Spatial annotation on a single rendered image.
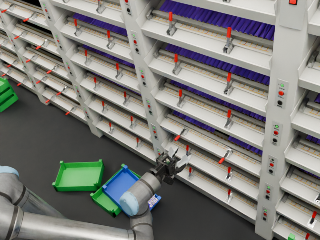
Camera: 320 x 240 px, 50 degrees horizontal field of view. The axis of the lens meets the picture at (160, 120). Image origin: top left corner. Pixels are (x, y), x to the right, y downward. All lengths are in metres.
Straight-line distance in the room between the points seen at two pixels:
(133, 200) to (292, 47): 0.79
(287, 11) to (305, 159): 0.62
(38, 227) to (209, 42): 0.90
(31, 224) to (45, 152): 1.49
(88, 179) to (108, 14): 1.19
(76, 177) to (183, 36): 1.40
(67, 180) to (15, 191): 1.13
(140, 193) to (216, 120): 0.48
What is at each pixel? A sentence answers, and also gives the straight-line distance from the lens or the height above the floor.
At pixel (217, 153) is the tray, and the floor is 0.52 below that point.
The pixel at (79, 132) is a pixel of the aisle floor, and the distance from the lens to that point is 2.77.
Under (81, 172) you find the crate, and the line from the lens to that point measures 2.49.
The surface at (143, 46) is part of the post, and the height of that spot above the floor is 1.02.
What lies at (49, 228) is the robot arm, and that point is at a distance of 1.30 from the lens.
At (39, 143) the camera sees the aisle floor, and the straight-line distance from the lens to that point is 2.84.
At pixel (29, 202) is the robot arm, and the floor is 0.79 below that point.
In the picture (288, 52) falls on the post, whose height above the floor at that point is 1.19.
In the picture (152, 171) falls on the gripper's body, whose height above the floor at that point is 0.71.
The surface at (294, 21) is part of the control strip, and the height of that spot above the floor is 1.30.
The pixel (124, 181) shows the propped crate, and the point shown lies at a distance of 2.21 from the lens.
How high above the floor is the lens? 1.83
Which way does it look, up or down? 43 degrees down
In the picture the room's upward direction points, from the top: 11 degrees counter-clockwise
